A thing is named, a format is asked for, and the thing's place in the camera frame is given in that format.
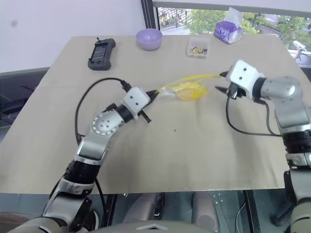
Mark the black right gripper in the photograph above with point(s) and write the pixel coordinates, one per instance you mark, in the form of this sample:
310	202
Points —
239	93

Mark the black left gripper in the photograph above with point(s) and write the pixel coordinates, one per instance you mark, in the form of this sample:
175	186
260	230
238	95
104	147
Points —
150	99

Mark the clear yellow-zipper plastic bag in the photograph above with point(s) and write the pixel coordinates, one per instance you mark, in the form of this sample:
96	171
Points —
175	88

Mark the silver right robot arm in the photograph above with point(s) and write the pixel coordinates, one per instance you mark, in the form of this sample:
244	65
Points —
289	106

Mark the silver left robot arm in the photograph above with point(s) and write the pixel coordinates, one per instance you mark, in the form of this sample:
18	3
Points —
97	136

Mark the clear box of coloured pieces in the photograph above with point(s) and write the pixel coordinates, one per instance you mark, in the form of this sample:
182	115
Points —
198	48

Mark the purple tissue pack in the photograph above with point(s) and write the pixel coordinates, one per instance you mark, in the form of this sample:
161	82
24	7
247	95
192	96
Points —
228	30

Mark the purple plastic bowl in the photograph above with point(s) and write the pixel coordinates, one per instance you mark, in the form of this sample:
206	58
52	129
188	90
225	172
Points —
148	38

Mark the black handheld controller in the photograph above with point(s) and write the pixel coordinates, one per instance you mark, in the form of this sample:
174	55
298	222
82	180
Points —
100	54

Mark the dark rounded grey shape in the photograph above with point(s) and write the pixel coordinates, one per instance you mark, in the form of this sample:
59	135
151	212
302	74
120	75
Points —
205	208

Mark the grey robot torso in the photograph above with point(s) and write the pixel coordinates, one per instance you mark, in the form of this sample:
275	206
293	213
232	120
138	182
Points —
121	224

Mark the black table leg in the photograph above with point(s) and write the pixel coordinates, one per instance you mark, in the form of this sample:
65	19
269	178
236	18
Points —
251	211

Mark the dark grey chair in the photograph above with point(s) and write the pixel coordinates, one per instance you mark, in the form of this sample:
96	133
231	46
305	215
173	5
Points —
17	97

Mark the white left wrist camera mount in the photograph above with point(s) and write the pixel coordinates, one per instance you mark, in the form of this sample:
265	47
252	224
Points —
134	100

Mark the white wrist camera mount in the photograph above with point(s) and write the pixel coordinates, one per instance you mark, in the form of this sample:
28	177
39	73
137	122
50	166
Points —
134	100
243	75

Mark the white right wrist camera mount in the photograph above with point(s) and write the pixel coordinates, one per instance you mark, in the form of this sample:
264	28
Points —
243	75

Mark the white outdoor security camera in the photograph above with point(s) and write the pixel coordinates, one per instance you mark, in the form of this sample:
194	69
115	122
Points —
299	47

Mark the dark window frame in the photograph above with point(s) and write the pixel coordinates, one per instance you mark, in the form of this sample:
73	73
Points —
148	13

